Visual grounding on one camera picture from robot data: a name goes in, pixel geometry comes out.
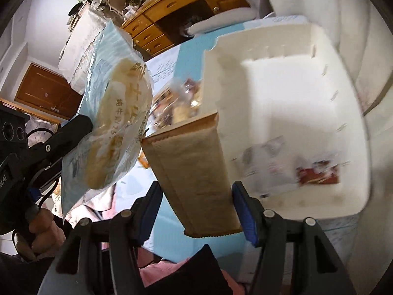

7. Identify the wooden door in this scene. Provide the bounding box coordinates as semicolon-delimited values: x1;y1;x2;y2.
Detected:
14;63;83;120

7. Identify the white plastic basket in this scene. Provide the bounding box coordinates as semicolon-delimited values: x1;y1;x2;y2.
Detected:
201;21;373;222

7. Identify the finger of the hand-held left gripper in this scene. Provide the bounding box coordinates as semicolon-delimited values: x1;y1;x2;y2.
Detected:
18;114;93;189

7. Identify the person's left hand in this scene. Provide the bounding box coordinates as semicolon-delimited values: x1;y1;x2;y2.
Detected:
14;207;66;262

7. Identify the white lace cloth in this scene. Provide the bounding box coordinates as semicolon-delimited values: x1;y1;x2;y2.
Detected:
58;8;111;94

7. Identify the tan brown snack packet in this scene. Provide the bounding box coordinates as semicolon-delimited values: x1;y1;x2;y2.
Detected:
140;113;244;238

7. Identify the wooden desk with drawers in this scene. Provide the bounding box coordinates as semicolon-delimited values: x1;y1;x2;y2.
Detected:
121;0;255;57

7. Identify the black cable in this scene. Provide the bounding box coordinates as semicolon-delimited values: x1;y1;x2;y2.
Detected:
31;172;63;217

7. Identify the person's left forearm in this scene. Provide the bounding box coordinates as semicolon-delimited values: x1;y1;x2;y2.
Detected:
0;247;70;295

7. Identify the grey office chair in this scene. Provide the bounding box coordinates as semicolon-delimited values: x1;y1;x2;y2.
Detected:
184;0;277;37

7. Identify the clear pastry packet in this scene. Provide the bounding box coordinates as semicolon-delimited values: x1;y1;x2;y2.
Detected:
170;97;201;125

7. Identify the light blue bread packet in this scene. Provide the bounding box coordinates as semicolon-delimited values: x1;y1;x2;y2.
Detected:
60;18;155;219

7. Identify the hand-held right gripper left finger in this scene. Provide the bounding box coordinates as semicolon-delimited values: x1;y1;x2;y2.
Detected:
38;181;163;295

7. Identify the pink floral quilt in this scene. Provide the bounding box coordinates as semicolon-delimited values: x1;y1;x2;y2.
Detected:
51;180;246;295

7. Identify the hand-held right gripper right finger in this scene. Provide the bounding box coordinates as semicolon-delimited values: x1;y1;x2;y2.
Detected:
232;181;357;295

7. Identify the black jacket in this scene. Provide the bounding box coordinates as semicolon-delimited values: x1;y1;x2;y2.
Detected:
138;243;234;295

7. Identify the red snack packet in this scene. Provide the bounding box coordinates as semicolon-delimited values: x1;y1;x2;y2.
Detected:
296;160;341;185

